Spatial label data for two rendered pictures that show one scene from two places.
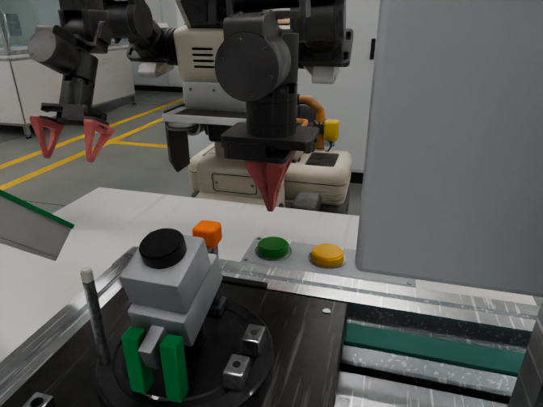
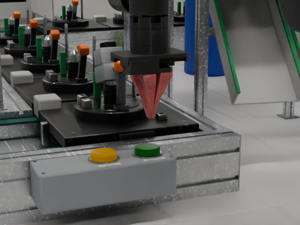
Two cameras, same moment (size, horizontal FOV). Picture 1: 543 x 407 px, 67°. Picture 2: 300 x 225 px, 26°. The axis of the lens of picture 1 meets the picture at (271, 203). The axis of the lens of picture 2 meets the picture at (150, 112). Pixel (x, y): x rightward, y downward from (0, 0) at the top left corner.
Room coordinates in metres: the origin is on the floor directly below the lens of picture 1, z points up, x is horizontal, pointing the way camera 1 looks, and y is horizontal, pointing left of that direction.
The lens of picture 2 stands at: (1.22, -0.57, 1.27)
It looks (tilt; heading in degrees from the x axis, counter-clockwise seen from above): 15 degrees down; 143
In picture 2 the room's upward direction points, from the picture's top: straight up
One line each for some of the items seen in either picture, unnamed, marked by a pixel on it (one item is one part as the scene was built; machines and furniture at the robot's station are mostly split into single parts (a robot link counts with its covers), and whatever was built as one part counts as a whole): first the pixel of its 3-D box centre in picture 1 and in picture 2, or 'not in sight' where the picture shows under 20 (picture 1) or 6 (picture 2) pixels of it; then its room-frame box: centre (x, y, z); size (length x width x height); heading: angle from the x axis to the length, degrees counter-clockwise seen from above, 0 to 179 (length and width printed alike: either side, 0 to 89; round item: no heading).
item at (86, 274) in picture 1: (96, 317); (134, 75); (0.24, 0.13, 1.03); 0.01 x 0.01 x 0.08
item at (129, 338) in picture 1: (138, 360); not in sight; (0.22, 0.09, 1.01); 0.01 x 0.01 x 0.05; 75
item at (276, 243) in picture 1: (273, 249); (147, 152); (0.46, 0.00, 0.96); 0.04 x 0.04 x 0.02
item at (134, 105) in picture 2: (188, 357); (111, 108); (0.26, 0.07, 0.98); 0.14 x 0.14 x 0.02
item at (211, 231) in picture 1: (205, 268); (119, 81); (0.30, 0.06, 1.04); 0.04 x 0.02 x 0.08; 165
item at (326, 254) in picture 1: (327, 257); (103, 157); (0.44, -0.07, 0.96); 0.04 x 0.04 x 0.02
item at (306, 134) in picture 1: (271, 115); (149, 39); (0.46, 0.00, 1.14); 0.10 x 0.07 x 0.07; 75
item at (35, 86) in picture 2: not in sight; (74, 67); (0.01, 0.13, 1.01); 0.24 x 0.24 x 0.13; 75
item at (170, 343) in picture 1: (174, 368); (97, 85); (0.21, 0.07, 1.01); 0.01 x 0.01 x 0.05; 75
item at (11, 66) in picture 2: not in sight; (48, 50); (-0.23, 0.20, 1.01); 0.24 x 0.24 x 0.13; 75
